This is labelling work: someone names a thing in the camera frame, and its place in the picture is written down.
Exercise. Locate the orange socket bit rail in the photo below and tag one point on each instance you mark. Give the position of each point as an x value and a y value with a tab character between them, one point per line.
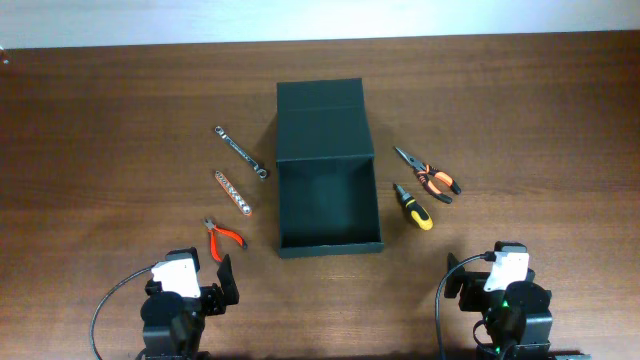
233	193

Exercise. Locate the dark green box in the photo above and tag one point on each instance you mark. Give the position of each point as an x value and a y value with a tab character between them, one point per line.
325	163

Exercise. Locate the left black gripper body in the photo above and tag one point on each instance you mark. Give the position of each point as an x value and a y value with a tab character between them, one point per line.
210	299

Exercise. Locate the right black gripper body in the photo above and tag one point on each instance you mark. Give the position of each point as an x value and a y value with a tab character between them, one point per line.
474	297

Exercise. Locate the yellow black stubby screwdriver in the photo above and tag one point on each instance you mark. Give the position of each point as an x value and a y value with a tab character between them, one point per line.
417	213

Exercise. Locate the silver combination wrench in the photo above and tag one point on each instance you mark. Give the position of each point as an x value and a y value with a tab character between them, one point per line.
260	171

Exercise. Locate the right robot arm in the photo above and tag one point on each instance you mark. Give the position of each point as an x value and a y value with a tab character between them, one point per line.
515	311

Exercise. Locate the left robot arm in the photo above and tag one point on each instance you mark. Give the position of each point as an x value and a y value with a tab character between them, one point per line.
175	312

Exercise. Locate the orange black long-nose pliers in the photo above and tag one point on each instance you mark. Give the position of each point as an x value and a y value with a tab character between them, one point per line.
424	174

